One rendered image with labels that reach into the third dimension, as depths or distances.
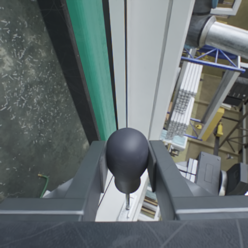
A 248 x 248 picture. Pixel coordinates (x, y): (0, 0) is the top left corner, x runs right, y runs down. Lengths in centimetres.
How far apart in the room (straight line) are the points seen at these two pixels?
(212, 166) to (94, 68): 37
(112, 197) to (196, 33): 90
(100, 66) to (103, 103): 5
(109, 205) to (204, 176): 23
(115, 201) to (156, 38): 25
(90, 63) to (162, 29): 8
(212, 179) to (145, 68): 31
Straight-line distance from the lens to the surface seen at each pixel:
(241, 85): 467
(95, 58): 18
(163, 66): 22
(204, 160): 47
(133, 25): 21
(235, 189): 41
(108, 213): 32
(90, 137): 28
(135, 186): 18
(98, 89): 19
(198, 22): 105
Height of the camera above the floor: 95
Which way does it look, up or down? 14 degrees down
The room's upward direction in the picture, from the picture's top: 107 degrees clockwise
